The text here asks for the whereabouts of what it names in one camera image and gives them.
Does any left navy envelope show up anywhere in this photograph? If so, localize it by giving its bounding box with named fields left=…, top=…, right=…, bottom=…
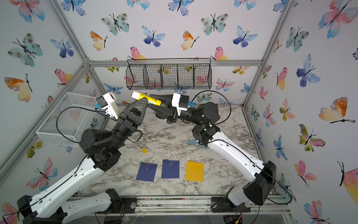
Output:
left=136, top=162, right=158, bottom=182

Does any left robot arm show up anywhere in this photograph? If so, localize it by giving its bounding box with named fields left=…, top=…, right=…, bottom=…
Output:
left=17, top=98, right=148, bottom=224

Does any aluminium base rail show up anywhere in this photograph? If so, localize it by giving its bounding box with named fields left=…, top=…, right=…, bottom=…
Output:
left=97, top=195, right=291, bottom=216

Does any yellow glue stick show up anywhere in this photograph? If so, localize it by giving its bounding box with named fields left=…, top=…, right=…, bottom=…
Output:
left=131, top=91, right=162, bottom=106

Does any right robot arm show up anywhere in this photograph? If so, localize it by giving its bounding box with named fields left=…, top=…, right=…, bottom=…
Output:
left=148, top=93, right=278, bottom=206

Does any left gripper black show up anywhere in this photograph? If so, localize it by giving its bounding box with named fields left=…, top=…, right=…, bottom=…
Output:
left=106, top=98, right=141, bottom=152

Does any white mesh wall basket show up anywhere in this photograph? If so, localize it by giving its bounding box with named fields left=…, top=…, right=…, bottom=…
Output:
left=36, top=92, right=97, bottom=147

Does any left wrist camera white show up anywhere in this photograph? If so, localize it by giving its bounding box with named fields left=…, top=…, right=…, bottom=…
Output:
left=96, top=92, right=121, bottom=120

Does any black wire wall basket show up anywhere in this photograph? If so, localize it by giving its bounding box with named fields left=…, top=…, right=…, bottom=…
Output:
left=125, top=58, right=212, bottom=90

